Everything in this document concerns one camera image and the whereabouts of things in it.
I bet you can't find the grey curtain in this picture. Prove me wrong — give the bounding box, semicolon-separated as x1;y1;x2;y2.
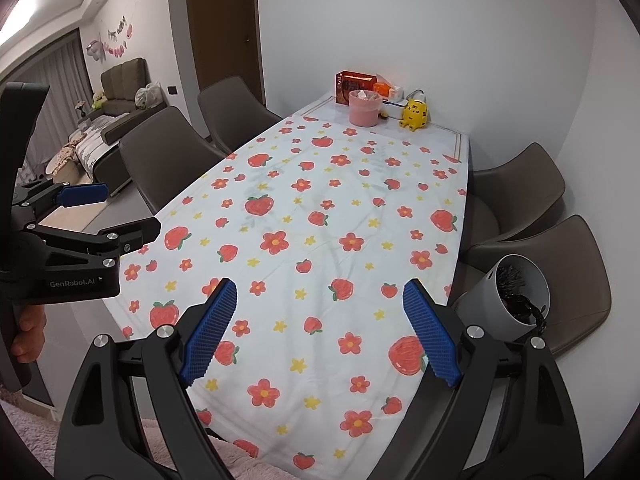
24;29;97;163

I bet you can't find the black shredded paper bundle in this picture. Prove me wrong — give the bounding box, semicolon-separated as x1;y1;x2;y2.
497;266;528;295

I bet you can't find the grey brown dining chair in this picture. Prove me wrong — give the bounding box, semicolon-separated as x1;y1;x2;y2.
118;106;227;217
466;142;567;249
449;214;614;362
197;75;284;157

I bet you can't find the red printed box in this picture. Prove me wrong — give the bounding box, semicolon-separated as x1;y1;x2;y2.
335;69;377;106

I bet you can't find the grey chaise lounge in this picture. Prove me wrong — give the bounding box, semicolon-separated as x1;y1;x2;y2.
74;109;162;197

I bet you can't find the floral cushion stool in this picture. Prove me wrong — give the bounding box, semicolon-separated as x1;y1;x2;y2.
44;144;82;184

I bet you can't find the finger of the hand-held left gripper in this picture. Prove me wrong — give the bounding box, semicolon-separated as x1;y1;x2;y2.
14;179;109;221
22;216;162;267

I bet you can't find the person's left hand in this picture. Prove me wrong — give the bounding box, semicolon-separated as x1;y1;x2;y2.
10;304;49;366

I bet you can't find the white bag on sofa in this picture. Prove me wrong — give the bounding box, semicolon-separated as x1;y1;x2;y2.
134;81;165;110

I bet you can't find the strawberry flower printed tablecloth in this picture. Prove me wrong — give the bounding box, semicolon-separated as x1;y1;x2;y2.
102;109;472;472

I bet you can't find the grey round waste bin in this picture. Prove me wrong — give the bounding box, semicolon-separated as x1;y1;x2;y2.
452;253;551;342

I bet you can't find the pink balloon wall decoration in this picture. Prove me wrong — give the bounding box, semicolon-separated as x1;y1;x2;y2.
84;16;134;62

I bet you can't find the brown wooden door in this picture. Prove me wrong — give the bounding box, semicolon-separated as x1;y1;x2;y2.
184;0;267;107

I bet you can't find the yellow tiger toy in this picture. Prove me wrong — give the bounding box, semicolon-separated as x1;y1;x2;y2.
398;98;431;132

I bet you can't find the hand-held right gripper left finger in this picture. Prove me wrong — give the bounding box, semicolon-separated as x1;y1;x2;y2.
55;277;238;480

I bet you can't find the grey sofa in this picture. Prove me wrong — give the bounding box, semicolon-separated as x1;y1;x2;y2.
99;58;167;114

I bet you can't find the black plastic bag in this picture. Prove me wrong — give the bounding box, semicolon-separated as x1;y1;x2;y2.
505;291;549;335

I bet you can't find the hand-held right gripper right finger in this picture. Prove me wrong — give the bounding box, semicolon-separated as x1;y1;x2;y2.
367;278;585;480

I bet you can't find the pink plastic bucket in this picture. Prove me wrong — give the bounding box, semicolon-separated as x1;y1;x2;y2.
348;88;384;127

